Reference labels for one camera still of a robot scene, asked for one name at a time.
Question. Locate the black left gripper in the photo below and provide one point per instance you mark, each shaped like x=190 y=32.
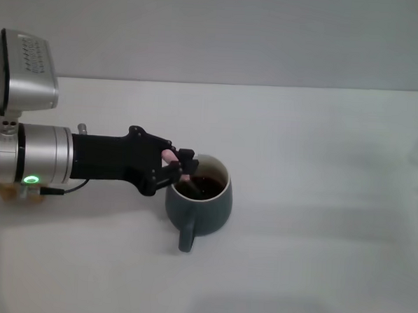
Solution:
x=107 y=158

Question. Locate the grey ceramic cup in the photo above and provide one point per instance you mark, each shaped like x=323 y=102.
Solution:
x=206 y=216

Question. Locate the dark coffee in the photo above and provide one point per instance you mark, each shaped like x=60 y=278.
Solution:
x=212 y=186

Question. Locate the silver round connector plug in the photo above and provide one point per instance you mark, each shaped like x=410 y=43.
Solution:
x=82 y=129

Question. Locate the light wooden block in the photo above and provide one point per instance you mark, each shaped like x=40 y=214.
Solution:
x=7 y=192

